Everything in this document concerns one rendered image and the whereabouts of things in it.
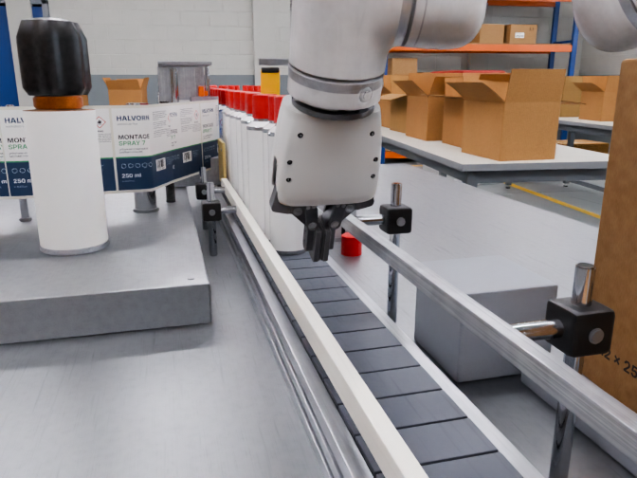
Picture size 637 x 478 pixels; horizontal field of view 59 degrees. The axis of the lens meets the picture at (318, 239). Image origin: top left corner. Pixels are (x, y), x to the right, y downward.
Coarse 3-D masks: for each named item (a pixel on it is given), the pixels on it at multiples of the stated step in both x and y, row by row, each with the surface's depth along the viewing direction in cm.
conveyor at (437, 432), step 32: (256, 256) 76; (288, 256) 75; (320, 288) 64; (352, 320) 55; (352, 352) 49; (384, 352) 49; (384, 384) 43; (416, 384) 43; (416, 416) 39; (448, 416) 39; (416, 448) 36; (448, 448) 36; (480, 448) 36
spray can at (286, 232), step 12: (276, 96) 72; (276, 108) 72; (276, 120) 72; (276, 216) 75; (288, 216) 74; (276, 228) 75; (288, 228) 75; (300, 228) 75; (276, 240) 76; (288, 240) 75; (300, 240) 76; (288, 252) 75; (300, 252) 76
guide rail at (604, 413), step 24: (360, 240) 57; (384, 240) 52; (408, 264) 46; (432, 288) 42; (456, 288) 40; (456, 312) 38; (480, 312) 36; (480, 336) 35; (504, 336) 33; (528, 360) 31; (552, 360) 30; (552, 384) 29; (576, 384) 27; (576, 408) 27; (600, 408) 26; (624, 408) 25; (600, 432) 26; (624, 432) 24
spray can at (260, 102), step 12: (252, 96) 81; (264, 96) 80; (252, 108) 82; (264, 108) 81; (264, 120) 81; (252, 132) 81; (252, 144) 82; (252, 156) 82; (252, 168) 83; (252, 180) 83; (252, 192) 84; (252, 204) 84; (252, 216) 85
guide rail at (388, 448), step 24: (240, 216) 87; (264, 240) 70; (264, 264) 67; (288, 288) 54; (312, 312) 48; (312, 336) 45; (336, 360) 40; (336, 384) 39; (360, 384) 37; (360, 408) 34; (360, 432) 35; (384, 432) 32; (384, 456) 31; (408, 456) 30
